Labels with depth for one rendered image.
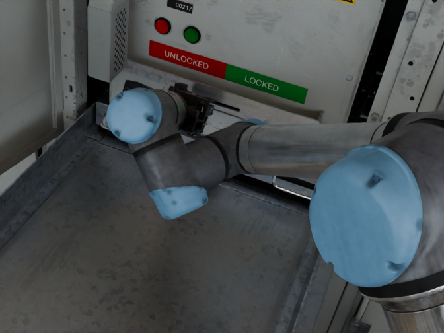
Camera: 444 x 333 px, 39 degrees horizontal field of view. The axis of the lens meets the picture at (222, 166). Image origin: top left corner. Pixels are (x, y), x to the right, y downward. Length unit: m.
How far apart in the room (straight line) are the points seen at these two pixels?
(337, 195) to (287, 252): 0.63
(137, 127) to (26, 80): 0.48
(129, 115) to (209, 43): 0.36
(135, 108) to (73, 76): 0.47
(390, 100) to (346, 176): 0.54
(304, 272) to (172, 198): 0.38
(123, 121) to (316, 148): 0.27
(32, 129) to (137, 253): 0.39
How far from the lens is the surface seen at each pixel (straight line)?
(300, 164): 0.83
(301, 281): 1.15
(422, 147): 0.60
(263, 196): 1.30
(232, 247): 1.18
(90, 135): 1.40
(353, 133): 0.78
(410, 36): 1.05
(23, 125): 1.35
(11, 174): 1.58
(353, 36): 1.11
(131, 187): 1.27
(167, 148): 0.88
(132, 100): 0.87
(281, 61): 1.16
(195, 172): 0.89
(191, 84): 1.20
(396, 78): 1.08
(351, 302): 1.43
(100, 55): 1.17
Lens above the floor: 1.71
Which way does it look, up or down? 40 degrees down
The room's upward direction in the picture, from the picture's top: 10 degrees clockwise
